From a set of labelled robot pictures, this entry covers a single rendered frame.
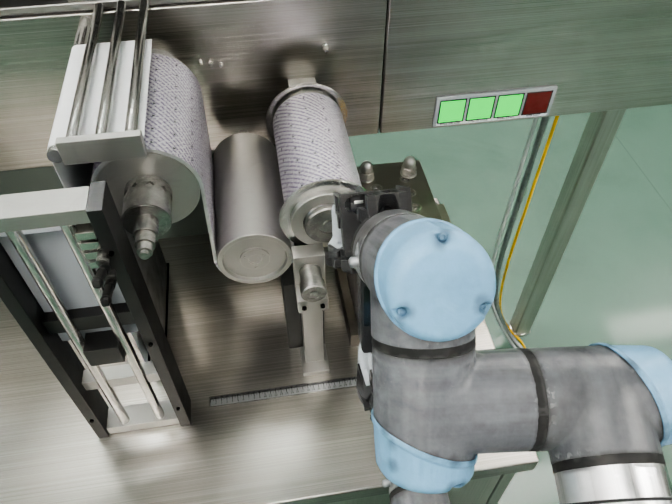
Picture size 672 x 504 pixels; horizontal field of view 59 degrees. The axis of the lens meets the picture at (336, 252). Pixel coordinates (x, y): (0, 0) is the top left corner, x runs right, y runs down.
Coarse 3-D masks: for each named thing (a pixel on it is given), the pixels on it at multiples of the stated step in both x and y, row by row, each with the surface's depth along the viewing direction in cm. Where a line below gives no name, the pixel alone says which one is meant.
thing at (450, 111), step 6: (444, 102) 119; (450, 102) 119; (456, 102) 119; (462, 102) 120; (444, 108) 120; (450, 108) 120; (456, 108) 120; (462, 108) 121; (444, 114) 121; (450, 114) 121; (456, 114) 122; (462, 114) 122; (444, 120) 122; (450, 120) 122; (456, 120) 123
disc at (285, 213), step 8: (312, 184) 87; (320, 184) 87; (328, 184) 87; (336, 184) 87; (344, 184) 88; (352, 184) 88; (296, 192) 87; (304, 192) 88; (312, 192) 88; (288, 200) 88; (296, 200) 88; (288, 208) 89; (280, 216) 90; (288, 216) 91; (280, 224) 92; (288, 224) 92; (288, 232) 93; (296, 240) 95
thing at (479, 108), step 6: (474, 102) 120; (480, 102) 120; (486, 102) 120; (492, 102) 121; (474, 108) 121; (480, 108) 121; (486, 108) 122; (468, 114) 122; (474, 114) 122; (480, 114) 123; (486, 114) 123
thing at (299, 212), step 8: (320, 192) 88; (328, 192) 87; (344, 192) 88; (304, 200) 88; (312, 200) 88; (320, 200) 88; (328, 200) 88; (296, 208) 89; (304, 208) 89; (312, 208) 89; (296, 216) 90; (304, 216) 90; (296, 224) 91; (296, 232) 92; (304, 232) 92; (304, 240) 94; (312, 240) 94
